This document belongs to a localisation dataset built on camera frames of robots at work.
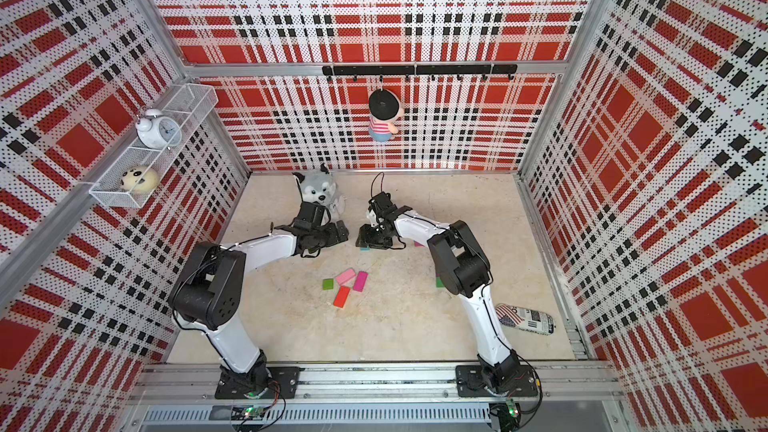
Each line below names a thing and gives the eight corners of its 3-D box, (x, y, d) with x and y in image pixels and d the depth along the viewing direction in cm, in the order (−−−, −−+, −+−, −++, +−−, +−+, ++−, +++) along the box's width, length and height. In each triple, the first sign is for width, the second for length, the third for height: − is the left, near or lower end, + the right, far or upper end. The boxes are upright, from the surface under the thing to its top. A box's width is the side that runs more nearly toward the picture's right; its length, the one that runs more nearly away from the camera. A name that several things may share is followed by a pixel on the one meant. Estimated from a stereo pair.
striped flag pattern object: (496, 327, 84) (499, 323, 81) (495, 306, 88) (498, 302, 85) (551, 336, 83) (556, 332, 80) (548, 314, 87) (553, 310, 84)
